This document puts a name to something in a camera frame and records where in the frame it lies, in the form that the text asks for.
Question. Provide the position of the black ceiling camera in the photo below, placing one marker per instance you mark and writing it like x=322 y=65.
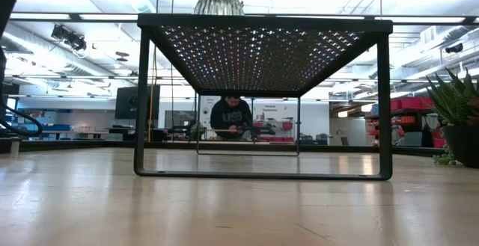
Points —
x=454 y=48

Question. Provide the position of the person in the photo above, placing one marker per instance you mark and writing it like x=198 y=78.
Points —
x=229 y=116

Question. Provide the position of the black aluminium table frame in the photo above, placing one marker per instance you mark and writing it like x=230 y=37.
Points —
x=179 y=145

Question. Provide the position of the red storage bin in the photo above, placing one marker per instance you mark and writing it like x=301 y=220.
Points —
x=411 y=103
x=395 y=104

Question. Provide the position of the black wall monitor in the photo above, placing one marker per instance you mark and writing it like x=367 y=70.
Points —
x=123 y=100

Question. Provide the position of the white display board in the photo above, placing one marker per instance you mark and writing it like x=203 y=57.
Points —
x=310 y=115

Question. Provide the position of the black perforated metal shelf riser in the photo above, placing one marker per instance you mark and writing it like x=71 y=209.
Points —
x=262 y=19

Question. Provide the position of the storage rack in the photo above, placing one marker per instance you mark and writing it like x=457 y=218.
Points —
x=404 y=112

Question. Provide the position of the small background potted plant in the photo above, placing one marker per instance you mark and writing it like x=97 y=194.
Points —
x=197 y=131

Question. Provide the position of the succulent plant in black pot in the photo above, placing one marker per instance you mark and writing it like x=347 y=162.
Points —
x=464 y=145

